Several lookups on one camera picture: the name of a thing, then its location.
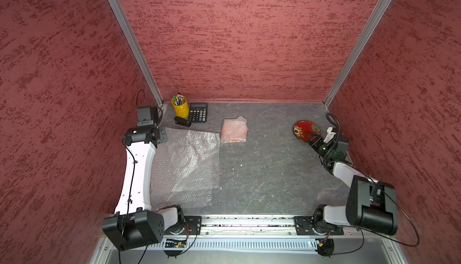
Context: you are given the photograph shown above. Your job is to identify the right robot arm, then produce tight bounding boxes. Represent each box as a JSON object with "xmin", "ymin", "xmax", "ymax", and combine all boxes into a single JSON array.
[{"xmin": 307, "ymin": 134, "xmax": 398, "ymax": 236}]

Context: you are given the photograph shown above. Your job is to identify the pens in cup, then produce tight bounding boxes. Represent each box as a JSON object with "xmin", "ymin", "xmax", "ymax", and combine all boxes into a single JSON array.
[{"xmin": 172, "ymin": 93, "xmax": 186, "ymax": 106}]

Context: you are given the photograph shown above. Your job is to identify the bubble pink plate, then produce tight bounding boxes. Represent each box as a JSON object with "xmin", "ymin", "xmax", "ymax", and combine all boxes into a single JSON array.
[{"xmin": 150, "ymin": 128, "xmax": 220, "ymax": 195}]

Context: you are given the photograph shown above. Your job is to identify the red floral dinner plate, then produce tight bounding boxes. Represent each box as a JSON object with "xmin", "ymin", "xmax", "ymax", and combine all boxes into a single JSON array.
[{"xmin": 293, "ymin": 120, "xmax": 321, "ymax": 142}]

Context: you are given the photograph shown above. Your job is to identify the black calculator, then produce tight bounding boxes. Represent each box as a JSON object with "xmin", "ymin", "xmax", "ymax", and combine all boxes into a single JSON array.
[{"xmin": 189, "ymin": 103, "xmax": 208, "ymax": 123}]

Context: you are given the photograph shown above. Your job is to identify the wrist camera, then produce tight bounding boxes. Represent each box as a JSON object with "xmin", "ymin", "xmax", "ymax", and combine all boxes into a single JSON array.
[
  {"xmin": 324, "ymin": 127, "xmax": 337, "ymax": 144},
  {"xmin": 136, "ymin": 106, "xmax": 159, "ymax": 127}
]

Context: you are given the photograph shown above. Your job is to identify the aluminium front rail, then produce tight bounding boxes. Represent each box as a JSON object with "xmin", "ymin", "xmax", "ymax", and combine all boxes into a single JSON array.
[{"xmin": 102, "ymin": 213, "xmax": 395, "ymax": 238}]

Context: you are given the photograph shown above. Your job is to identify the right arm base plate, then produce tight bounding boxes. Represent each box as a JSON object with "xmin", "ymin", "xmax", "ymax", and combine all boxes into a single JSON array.
[{"xmin": 294, "ymin": 216, "xmax": 344, "ymax": 236}]

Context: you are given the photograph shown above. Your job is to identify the perforated cable duct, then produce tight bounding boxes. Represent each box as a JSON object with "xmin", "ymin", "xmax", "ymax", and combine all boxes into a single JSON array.
[{"xmin": 147, "ymin": 238, "xmax": 318, "ymax": 254}]

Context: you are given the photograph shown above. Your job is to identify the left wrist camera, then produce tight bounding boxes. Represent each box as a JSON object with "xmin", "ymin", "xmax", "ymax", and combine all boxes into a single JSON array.
[{"xmin": 136, "ymin": 106, "xmax": 159, "ymax": 127}]

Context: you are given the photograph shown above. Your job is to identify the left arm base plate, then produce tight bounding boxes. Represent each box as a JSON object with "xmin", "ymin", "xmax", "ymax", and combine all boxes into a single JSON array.
[{"xmin": 164, "ymin": 215, "xmax": 202, "ymax": 236}]

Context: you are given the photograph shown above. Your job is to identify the yellow pen cup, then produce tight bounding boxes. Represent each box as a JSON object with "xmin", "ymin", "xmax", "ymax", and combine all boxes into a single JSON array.
[{"xmin": 171, "ymin": 98, "xmax": 190, "ymax": 118}]

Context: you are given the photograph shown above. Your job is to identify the black stapler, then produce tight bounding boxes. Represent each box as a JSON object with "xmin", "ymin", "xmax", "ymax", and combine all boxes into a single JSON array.
[{"xmin": 174, "ymin": 116, "xmax": 192, "ymax": 127}]

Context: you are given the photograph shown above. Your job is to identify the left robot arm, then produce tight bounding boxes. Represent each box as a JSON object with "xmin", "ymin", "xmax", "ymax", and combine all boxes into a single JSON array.
[{"xmin": 103, "ymin": 124, "xmax": 187, "ymax": 252}]

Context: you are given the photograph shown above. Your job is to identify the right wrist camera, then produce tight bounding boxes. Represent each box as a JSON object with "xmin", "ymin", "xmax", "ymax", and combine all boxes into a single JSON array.
[{"xmin": 324, "ymin": 127, "xmax": 337, "ymax": 144}]

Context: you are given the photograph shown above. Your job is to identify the bubble wrapped orange plate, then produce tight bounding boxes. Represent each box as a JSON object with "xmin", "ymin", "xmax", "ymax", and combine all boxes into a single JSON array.
[{"xmin": 220, "ymin": 116, "xmax": 248, "ymax": 144}]

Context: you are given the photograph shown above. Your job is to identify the clear bubble wrap sheet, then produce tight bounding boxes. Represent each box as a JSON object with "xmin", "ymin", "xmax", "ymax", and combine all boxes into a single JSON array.
[{"xmin": 150, "ymin": 172, "xmax": 218, "ymax": 209}]

